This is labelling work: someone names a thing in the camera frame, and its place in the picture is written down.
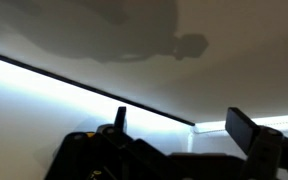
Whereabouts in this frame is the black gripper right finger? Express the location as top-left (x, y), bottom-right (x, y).
top-left (224, 107), bottom-right (285, 180)

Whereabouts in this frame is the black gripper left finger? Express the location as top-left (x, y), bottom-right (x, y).
top-left (45, 105), bottom-right (142, 180)

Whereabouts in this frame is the black window frame strip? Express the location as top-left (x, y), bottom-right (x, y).
top-left (0, 48), bottom-right (196, 127)

